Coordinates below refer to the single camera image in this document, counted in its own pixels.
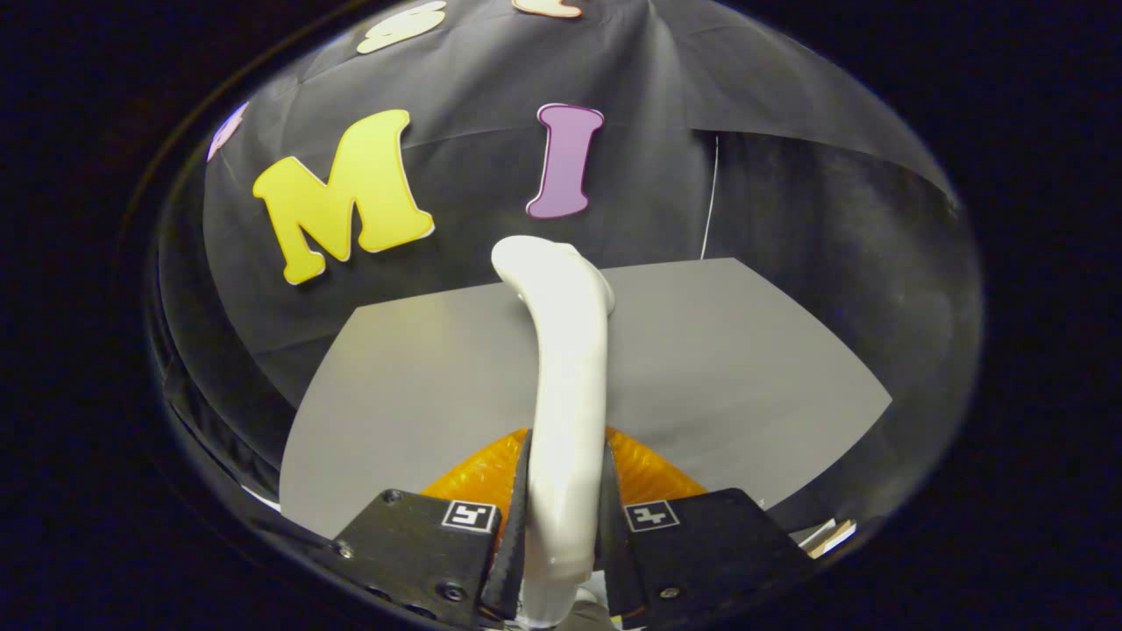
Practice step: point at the grey cabinet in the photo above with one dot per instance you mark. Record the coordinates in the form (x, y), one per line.
(438, 377)

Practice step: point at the white and tan boards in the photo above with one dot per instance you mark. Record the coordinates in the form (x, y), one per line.
(828, 536)

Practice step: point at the black backdrop cloth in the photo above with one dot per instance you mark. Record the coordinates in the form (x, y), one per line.
(482, 96)

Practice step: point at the white garment steamer wand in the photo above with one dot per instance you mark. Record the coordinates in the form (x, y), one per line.
(570, 394)

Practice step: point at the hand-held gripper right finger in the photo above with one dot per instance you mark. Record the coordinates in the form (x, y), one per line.
(614, 561)

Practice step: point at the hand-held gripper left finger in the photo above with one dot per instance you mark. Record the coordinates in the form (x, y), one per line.
(515, 552)

